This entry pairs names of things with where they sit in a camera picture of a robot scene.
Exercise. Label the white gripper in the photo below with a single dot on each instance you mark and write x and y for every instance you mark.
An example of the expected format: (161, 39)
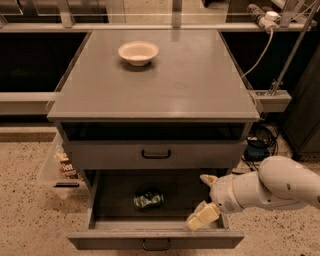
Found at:
(222, 193)

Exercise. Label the green crushed can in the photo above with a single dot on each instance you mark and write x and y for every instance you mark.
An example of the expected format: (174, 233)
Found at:
(148, 200)

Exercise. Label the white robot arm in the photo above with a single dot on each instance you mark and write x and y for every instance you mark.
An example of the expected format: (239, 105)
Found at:
(280, 183)

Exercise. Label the closed grey top drawer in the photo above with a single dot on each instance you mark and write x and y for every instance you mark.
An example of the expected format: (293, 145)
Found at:
(105, 155)

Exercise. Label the open grey middle drawer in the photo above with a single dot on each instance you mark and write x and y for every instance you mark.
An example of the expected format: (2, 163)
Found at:
(115, 223)

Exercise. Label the grey drawer cabinet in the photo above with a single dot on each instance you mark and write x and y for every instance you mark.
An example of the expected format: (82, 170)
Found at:
(131, 128)

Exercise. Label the blue box on floor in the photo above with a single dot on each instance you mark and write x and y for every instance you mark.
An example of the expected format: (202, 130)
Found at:
(256, 150)

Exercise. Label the red snack bag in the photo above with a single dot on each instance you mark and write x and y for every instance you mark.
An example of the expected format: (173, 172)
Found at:
(67, 168)

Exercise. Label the clear plastic snack bin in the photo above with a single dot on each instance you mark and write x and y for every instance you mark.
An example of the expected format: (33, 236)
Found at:
(51, 177)

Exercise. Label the white paper bowl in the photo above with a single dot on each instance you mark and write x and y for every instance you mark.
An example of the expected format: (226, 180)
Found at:
(138, 53)

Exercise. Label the white power strip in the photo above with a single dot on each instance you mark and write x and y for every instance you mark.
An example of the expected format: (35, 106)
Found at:
(265, 20)

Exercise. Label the diagonal metal rod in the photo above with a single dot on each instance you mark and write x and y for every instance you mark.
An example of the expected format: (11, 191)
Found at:
(288, 13)

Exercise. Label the grey metal rail frame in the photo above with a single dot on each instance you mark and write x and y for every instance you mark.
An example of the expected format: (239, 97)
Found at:
(30, 100)

